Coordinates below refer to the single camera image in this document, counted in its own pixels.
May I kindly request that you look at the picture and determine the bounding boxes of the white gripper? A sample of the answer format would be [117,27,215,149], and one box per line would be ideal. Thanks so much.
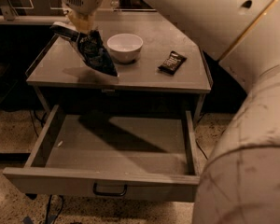
[62,0,103,34]

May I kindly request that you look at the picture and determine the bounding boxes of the blue chip bag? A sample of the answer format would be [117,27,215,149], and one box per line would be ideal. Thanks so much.
[50,21,118,77]

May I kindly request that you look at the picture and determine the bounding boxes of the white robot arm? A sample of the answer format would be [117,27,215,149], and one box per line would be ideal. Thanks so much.
[144,0,280,224]

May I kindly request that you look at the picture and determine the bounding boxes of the black snack bag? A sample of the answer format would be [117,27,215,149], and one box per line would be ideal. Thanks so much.
[158,50,187,75]

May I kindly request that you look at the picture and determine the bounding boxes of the grey open top drawer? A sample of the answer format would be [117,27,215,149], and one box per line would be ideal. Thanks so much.
[3,105,201,203]

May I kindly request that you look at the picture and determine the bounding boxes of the clear plastic bottle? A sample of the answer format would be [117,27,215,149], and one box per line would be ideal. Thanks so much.
[110,0,119,9]

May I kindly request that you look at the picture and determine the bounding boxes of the white ceramic bowl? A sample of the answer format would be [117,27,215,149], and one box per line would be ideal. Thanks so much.
[107,34,143,63]

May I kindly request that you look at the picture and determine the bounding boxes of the grey metal cabinet table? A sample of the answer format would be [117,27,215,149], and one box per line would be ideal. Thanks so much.
[27,11,211,121]

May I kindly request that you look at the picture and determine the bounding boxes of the grey counter rail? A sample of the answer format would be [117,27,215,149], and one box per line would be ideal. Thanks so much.
[0,15,69,25]

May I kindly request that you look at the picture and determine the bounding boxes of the black drawer handle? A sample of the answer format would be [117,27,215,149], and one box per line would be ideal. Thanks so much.
[92,183,128,197]

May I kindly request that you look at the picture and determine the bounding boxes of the black cables under drawer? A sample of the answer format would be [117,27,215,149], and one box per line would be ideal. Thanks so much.
[44,194,65,224]

